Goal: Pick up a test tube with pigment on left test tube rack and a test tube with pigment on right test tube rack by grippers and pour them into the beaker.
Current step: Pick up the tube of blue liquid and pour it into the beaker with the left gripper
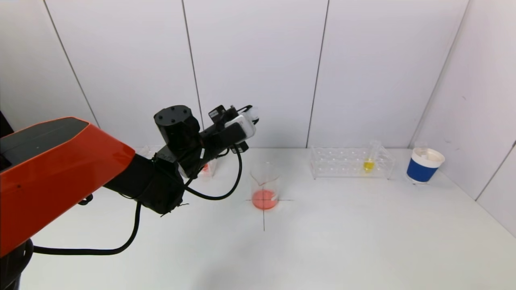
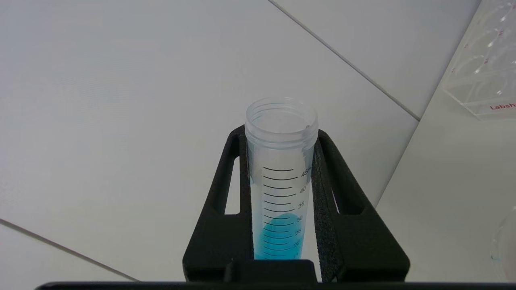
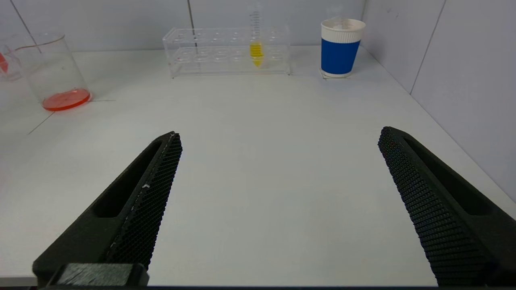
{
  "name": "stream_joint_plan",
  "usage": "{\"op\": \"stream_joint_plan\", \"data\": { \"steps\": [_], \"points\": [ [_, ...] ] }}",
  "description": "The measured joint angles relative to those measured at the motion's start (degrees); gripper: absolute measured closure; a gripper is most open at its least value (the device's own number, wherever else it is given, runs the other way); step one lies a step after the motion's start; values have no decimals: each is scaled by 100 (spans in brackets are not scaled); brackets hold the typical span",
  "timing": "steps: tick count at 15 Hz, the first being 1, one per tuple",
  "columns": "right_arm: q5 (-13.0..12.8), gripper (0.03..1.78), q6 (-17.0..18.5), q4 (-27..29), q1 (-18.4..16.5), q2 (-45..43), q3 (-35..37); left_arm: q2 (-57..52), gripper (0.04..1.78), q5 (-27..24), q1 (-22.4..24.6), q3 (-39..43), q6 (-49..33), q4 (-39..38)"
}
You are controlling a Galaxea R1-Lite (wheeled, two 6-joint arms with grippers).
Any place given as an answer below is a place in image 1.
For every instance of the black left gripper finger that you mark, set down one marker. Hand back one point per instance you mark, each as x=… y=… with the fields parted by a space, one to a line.
x=242 y=110

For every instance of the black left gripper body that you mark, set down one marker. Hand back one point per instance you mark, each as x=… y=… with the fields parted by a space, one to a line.
x=246 y=113

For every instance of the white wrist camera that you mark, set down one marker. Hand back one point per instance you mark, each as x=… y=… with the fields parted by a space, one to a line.
x=244 y=127

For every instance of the clear tube, red pigment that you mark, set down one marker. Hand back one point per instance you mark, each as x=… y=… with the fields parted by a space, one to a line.
x=205 y=167

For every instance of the blue white paper cup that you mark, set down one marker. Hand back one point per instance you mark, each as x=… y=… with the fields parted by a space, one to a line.
x=419 y=171

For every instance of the white-labelled clear plastic tube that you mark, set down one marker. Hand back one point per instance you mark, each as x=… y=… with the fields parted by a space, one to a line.
x=421 y=149

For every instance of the clear acrylic tube rack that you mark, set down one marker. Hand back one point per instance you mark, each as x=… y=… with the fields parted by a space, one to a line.
x=342 y=165
x=209 y=169

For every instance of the clear tube, yellow pigment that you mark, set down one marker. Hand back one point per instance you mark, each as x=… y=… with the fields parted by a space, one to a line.
x=368 y=165

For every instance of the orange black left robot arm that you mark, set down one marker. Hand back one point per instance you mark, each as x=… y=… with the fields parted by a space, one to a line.
x=60 y=169

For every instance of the clear glass beaker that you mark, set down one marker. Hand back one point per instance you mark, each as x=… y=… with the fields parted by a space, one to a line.
x=265 y=199

